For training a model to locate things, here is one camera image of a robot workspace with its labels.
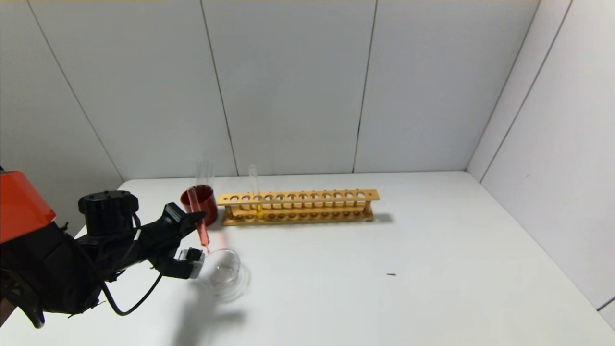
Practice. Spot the test tube with yellow pigment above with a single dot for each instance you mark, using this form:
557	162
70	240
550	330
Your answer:
260	211

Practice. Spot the test tube with red pigment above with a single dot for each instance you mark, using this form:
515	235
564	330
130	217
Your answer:
202	230

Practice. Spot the orange and black left arm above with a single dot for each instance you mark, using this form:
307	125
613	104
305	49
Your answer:
43	269

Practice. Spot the clear glass bowl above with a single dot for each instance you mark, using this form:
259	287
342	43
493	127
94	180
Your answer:
226	276

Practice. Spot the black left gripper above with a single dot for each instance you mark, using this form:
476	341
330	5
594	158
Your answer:
174	214

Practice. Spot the red plastic cup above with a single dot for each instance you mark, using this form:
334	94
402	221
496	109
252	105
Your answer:
210	204

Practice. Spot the wooden test tube rack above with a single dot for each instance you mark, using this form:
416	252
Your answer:
312	206

